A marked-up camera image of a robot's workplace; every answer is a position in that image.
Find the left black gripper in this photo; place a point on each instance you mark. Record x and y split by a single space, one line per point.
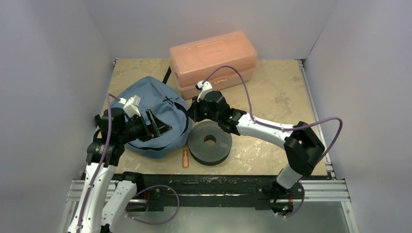
158 126

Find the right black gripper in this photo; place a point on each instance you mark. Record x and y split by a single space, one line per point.
196 110

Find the blue student backpack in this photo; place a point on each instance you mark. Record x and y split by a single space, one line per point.
165 103

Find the copper coloured marker pen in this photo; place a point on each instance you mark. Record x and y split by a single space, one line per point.
185 158

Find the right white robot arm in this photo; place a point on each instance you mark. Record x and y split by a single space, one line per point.
302 146

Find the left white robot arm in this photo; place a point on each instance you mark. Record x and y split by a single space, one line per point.
96 213

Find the pink plastic storage box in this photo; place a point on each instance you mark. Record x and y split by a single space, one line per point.
224 60

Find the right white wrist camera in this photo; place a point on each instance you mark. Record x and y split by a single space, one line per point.
204 87

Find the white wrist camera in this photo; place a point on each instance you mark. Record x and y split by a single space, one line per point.
204 87
130 106

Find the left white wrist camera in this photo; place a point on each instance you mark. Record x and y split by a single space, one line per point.
130 106

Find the black aluminium base frame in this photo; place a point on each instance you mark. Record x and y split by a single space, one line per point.
234 191

